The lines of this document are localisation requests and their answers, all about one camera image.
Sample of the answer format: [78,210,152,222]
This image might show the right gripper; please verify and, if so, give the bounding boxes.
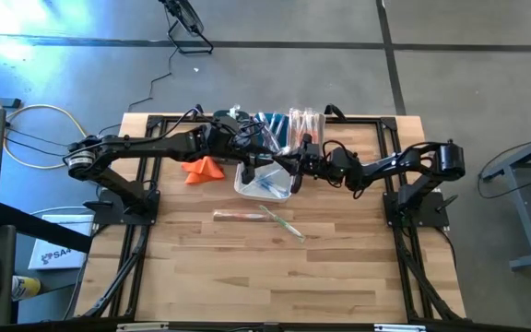
[283,137,357,195]

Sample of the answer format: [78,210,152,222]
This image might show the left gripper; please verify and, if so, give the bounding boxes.
[200,117,290,185]

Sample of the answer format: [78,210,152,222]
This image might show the blue toothbrush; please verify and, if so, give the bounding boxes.
[255,166,289,184]
[254,177,290,197]

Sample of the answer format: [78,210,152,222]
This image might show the translucent cream plastic bin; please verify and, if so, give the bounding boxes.
[287,109,327,156]

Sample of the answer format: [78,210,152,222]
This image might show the teal plastic bin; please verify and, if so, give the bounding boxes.
[252,112,290,156]

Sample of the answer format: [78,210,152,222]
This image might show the orange cloth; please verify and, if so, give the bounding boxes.
[181,155,226,185]

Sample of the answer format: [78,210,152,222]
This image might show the black floor fan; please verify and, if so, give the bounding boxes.
[158,0,215,55]

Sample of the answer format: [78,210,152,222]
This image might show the white printed box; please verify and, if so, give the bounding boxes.
[28,214,95,271]

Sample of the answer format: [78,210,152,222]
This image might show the yellow can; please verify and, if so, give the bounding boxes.
[10,275,42,302]

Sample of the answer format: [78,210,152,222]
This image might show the white plastic handled bin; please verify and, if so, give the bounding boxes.
[232,160,294,204]

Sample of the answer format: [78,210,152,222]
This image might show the black floor cable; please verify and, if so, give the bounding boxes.
[126,45,177,114]

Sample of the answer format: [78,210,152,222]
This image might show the aluminium bracket strip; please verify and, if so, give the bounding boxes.
[116,322,170,332]
[373,324,428,332]

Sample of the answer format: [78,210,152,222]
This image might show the yellow cable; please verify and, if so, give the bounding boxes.
[2,103,97,170]

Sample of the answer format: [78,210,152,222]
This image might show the grey metal table frame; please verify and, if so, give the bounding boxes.
[479,126,531,271]

